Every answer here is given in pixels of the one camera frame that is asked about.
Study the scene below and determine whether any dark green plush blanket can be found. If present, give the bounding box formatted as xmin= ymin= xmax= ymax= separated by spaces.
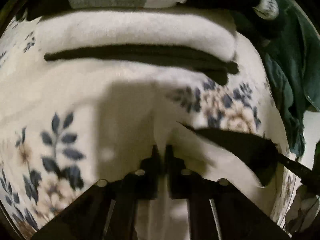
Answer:
xmin=235 ymin=0 xmax=320 ymax=158

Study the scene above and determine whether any black folded garment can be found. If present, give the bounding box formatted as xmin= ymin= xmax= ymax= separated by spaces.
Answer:
xmin=44 ymin=44 xmax=239 ymax=85

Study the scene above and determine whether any floral bed quilt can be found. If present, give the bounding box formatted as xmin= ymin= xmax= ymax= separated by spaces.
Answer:
xmin=1 ymin=19 xmax=295 ymax=239

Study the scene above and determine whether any beige long sleeve shirt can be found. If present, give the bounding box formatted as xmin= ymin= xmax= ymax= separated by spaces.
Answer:
xmin=98 ymin=81 xmax=262 ymax=240

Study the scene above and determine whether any white folded garment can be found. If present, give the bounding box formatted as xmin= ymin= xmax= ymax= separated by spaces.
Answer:
xmin=35 ymin=7 xmax=236 ymax=62

